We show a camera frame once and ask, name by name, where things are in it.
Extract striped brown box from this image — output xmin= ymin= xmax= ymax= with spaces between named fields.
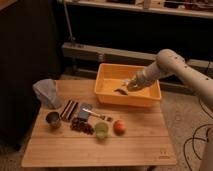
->
xmin=60 ymin=100 xmax=78 ymax=121

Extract black cables on floor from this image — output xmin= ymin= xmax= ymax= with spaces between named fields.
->
xmin=183 ymin=96 xmax=213 ymax=171

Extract upper shelf with clutter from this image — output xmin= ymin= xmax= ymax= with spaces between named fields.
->
xmin=57 ymin=0 xmax=213 ymax=19

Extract pile of brown nuts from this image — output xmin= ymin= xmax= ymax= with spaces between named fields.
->
xmin=71 ymin=118 xmax=94 ymax=135

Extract knife with brown handle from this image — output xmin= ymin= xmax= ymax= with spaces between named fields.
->
xmin=83 ymin=108 xmax=113 ymax=122

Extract grey folded cloth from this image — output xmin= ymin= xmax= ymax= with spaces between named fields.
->
xmin=32 ymin=79 xmax=62 ymax=109

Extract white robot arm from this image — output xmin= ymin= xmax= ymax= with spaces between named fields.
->
xmin=127 ymin=49 xmax=213 ymax=171

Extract metal shelf beam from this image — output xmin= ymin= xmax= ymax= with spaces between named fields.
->
xmin=61 ymin=42 xmax=213 ymax=79

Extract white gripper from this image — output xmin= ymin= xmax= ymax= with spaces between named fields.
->
xmin=127 ymin=75 xmax=146 ymax=91

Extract grey blue block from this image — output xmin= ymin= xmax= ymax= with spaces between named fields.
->
xmin=77 ymin=103 xmax=92 ymax=121

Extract metal cup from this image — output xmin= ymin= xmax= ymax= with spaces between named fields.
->
xmin=46 ymin=112 xmax=61 ymax=129

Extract orange plastic tray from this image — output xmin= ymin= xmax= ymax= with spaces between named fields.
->
xmin=94 ymin=63 xmax=161 ymax=107

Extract metal stand pole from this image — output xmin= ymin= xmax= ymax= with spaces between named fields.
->
xmin=62 ymin=0 xmax=83 ymax=47

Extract orange fruit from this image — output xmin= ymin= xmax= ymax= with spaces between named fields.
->
xmin=113 ymin=120 xmax=126 ymax=135

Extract dark green object in tray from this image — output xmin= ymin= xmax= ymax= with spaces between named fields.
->
xmin=114 ymin=88 xmax=128 ymax=95

